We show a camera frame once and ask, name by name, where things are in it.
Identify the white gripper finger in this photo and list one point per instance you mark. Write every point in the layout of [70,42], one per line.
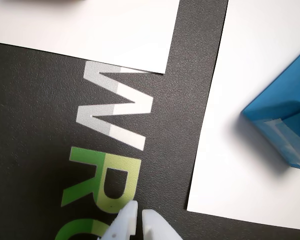
[122,225]
[155,227]

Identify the white paper sheet marked HOME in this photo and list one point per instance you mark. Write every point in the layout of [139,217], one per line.
[227,150]

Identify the blue paper box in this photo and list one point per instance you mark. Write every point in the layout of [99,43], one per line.
[285,100]

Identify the dark mat with WROB print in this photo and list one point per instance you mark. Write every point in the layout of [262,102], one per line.
[27,125]

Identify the white paper sheet marked 1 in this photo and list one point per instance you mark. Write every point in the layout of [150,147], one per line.
[90,30]

